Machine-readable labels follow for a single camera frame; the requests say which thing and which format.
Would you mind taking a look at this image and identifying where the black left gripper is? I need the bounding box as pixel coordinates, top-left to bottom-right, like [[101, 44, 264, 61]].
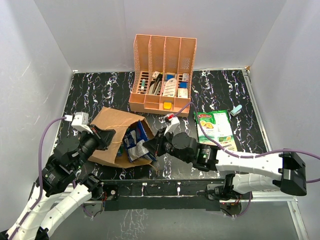
[[72, 123, 117, 170]]

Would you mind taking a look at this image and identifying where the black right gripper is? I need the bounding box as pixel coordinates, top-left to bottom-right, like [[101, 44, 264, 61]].
[[143, 127, 192, 164]]

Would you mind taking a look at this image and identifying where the blue cookie snack bag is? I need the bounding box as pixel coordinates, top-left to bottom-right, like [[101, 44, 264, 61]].
[[123, 120, 156, 163]]

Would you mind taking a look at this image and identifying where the brown paper bag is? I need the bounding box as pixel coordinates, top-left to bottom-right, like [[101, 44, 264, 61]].
[[88, 106, 157, 169]]

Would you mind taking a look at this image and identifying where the green chips bag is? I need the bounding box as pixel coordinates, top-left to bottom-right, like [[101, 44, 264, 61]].
[[193, 110, 237, 151]]

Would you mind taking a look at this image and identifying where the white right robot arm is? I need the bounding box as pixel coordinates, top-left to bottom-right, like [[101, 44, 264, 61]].
[[143, 129, 307, 200]]

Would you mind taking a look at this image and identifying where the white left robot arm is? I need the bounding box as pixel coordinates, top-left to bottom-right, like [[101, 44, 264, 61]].
[[0, 125, 116, 240]]

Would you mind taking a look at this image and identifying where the yellow sticky note block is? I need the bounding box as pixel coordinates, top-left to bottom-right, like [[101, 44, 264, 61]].
[[163, 101, 172, 110]]

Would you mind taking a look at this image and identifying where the white label card pack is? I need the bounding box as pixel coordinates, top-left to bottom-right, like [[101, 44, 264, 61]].
[[162, 78, 177, 97]]

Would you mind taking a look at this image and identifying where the white glue stick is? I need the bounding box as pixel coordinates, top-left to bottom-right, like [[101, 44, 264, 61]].
[[140, 79, 146, 91]]

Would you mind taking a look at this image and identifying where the orange plastic desk organizer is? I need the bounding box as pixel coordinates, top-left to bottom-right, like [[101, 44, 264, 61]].
[[129, 34, 197, 117]]

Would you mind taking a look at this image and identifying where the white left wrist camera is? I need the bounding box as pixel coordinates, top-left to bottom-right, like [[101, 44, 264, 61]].
[[71, 112, 91, 133]]

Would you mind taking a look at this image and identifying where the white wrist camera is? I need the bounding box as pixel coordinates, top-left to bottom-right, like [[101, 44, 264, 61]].
[[164, 113, 180, 135], [71, 112, 91, 133]]

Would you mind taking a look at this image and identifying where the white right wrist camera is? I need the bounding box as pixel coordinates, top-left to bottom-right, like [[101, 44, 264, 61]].
[[164, 113, 180, 135]]

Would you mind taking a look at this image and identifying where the black mounting rail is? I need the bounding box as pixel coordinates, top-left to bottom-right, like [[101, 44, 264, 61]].
[[103, 179, 224, 211]]

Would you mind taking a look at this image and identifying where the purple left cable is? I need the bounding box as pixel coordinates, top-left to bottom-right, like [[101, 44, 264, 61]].
[[9, 116, 73, 238]]

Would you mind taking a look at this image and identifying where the purple cable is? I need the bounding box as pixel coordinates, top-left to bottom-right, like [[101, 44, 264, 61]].
[[9, 116, 73, 238], [172, 101, 320, 218]]

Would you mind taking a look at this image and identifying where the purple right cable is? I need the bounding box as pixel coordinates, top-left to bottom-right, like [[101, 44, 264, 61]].
[[172, 101, 320, 218]]

